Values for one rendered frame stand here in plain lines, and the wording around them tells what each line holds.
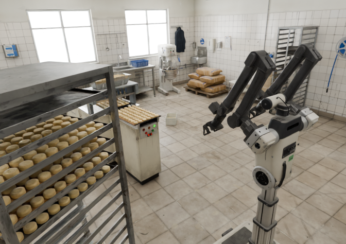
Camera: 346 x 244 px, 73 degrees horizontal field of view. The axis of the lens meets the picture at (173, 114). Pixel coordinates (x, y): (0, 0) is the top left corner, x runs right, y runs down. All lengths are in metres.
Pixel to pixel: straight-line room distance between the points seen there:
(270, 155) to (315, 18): 4.58
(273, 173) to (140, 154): 1.81
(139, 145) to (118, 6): 4.70
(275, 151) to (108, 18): 5.91
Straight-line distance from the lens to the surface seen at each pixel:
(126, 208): 1.60
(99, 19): 6.71
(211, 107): 1.53
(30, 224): 1.24
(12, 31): 6.37
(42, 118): 1.03
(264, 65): 1.22
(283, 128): 1.44
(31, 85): 0.96
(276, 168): 1.57
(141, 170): 3.11
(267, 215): 1.87
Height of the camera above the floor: 2.01
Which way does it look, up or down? 22 degrees down
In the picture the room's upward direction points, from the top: 2 degrees counter-clockwise
